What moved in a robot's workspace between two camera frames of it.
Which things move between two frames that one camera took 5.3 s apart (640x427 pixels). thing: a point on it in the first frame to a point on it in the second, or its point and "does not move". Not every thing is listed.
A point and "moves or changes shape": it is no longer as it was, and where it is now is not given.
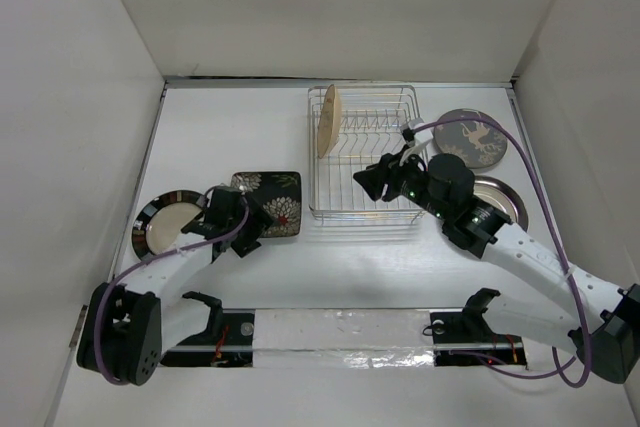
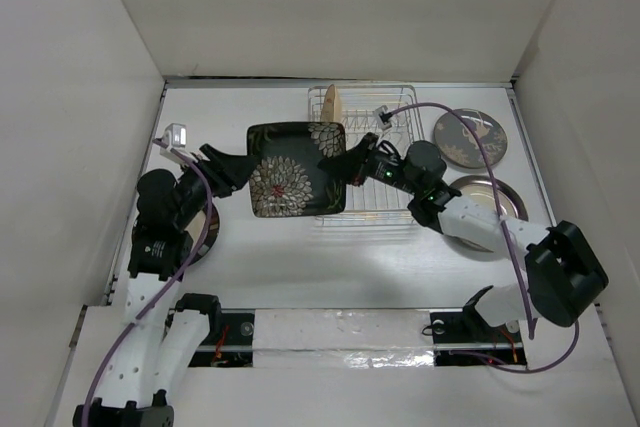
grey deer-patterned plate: [479, 144] does not move
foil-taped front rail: [343, 338] does not move
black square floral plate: [279, 195] moves or changes shape
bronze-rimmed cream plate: [502, 198] does not move
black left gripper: [260, 222] to [229, 171]
